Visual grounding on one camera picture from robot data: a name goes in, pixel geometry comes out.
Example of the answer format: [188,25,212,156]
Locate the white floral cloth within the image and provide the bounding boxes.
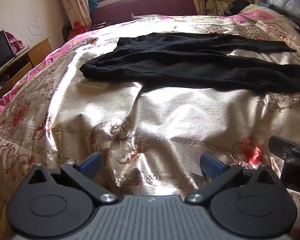
[214,0,232,16]

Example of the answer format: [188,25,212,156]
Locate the black garment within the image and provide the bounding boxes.
[229,0,253,13]

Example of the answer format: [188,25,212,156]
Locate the purple padded window bench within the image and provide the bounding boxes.
[90,0,199,27]

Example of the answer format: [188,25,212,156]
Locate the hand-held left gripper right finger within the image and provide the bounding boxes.
[185,152,283,204]

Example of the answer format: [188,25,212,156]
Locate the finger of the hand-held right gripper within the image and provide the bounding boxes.
[268,135,300,188]

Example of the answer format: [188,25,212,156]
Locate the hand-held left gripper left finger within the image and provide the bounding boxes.
[27,151,118,204]

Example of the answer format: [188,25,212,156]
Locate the wooden desk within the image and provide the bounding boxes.
[0,37,53,110]

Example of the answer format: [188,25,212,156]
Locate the floral satin bed quilt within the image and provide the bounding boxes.
[0,4,300,240]

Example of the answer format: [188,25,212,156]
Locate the red bag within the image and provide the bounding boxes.
[69,21,87,40]

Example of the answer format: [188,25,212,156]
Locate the pink cloth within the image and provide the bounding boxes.
[4,31,25,53]

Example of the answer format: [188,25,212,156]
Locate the black monitor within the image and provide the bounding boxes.
[0,29,17,71]

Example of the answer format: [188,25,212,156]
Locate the black pants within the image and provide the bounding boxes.
[79,32,300,95]

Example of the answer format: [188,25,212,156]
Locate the blue bag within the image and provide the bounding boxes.
[87,0,101,15]

